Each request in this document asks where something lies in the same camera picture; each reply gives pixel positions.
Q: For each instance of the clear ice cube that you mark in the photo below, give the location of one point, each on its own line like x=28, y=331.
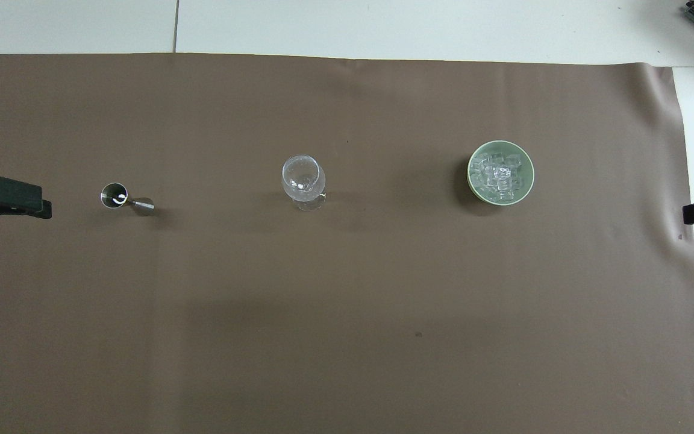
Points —
x=507, y=191
x=512, y=161
x=502, y=176
x=494, y=160
x=479, y=171

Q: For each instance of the green ceramic bowl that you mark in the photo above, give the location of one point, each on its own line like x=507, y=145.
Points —
x=524, y=164

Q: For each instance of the clear wine glass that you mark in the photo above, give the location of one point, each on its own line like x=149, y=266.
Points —
x=303, y=175

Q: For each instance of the steel double jigger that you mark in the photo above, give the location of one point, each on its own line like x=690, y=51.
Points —
x=113, y=196

